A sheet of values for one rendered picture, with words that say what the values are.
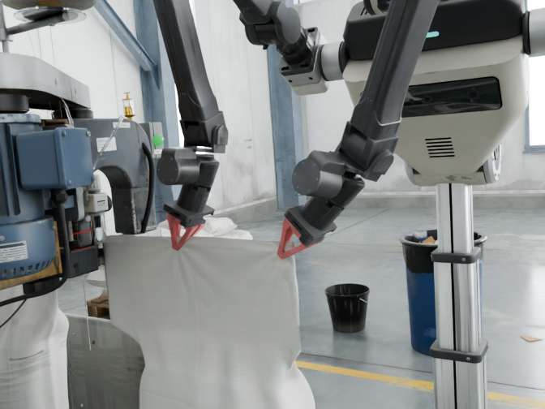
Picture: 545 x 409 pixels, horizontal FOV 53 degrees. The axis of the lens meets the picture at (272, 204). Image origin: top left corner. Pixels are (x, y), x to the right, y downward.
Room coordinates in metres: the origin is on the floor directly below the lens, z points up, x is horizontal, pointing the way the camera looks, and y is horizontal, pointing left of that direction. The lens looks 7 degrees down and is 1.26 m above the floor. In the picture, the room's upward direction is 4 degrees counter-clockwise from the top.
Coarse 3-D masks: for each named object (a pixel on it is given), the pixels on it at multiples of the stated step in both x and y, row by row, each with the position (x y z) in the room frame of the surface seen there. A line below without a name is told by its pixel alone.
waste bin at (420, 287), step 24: (408, 240) 3.22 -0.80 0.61; (480, 240) 2.91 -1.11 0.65; (408, 264) 3.03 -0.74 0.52; (432, 264) 2.89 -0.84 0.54; (480, 264) 2.96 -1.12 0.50; (408, 288) 3.08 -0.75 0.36; (432, 288) 2.91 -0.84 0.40; (480, 288) 2.96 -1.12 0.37; (432, 312) 2.92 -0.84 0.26; (480, 312) 2.97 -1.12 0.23; (432, 336) 2.93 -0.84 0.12
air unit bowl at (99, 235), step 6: (90, 216) 1.13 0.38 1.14; (96, 216) 1.13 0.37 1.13; (102, 216) 1.13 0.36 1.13; (90, 222) 1.13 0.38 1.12; (96, 222) 1.13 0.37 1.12; (102, 222) 1.13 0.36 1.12; (96, 228) 1.13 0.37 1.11; (102, 228) 1.13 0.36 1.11; (96, 234) 1.13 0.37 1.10; (102, 234) 1.13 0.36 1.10; (96, 240) 1.13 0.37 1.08; (102, 240) 1.13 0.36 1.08
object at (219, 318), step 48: (144, 240) 1.15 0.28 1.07; (192, 240) 1.10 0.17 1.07; (240, 240) 1.02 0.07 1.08; (144, 288) 1.16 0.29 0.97; (192, 288) 1.11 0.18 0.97; (240, 288) 1.03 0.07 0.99; (288, 288) 0.96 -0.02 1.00; (144, 336) 1.15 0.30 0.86; (192, 336) 1.10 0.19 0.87; (240, 336) 1.04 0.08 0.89; (288, 336) 0.97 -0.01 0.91; (144, 384) 1.09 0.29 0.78; (192, 384) 1.02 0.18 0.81; (240, 384) 0.97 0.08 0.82; (288, 384) 0.99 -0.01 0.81
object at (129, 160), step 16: (96, 128) 1.21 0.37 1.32; (112, 128) 1.25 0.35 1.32; (128, 128) 1.29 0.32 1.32; (128, 144) 1.29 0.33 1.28; (112, 160) 1.24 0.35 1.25; (128, 160) 1.29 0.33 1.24; (144, 160) 1.33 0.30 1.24; (112, 176) 1.30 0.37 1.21; (128, 176) 1.28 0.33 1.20; (144, 176) 1.33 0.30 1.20; (112, 192) 1.32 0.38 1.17; (128, 192) 1.29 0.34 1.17; (144, 192) 1.32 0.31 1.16; (128, 208) 1.30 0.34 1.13; (144, 208) 1.32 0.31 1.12; (80, 224) 1.15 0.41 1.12; (128, 224) 1.30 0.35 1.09; (80, 240) 1.15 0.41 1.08
